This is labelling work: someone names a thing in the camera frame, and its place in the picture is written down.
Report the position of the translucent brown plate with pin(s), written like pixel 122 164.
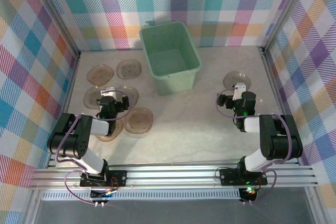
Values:
pixel 134 95
pixel 128 69
pixel 231 78
pixel 99 74
pixel 138 120
pixel 90 98
pixel 119 128

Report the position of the green plastic bin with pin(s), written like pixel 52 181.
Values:
pixel 170 51

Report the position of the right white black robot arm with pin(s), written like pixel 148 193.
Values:
pixel 278 140

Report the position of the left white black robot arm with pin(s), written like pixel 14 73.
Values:
pixel 86 153

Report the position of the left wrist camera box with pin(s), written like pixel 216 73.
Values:
pixel 109 92

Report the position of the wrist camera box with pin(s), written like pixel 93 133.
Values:
pixel 109 92
pixel 239 90

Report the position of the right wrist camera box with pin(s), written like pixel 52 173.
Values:
pixel 239 90

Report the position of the aluminium side rail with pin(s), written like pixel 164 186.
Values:
pixel 275 90
pixel 71 82

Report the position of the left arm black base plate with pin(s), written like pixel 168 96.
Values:
pixel 119 178

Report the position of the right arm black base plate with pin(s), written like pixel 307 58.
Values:
pixel 228 176

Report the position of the narrow aluminium extrusion rail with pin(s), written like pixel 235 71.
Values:
pixel 170 163

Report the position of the wide aluminium extrusion rail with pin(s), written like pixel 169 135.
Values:
pixel 170 179

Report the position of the aluminium frame post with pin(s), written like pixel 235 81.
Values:
pixel 285 11
pixel 54 11

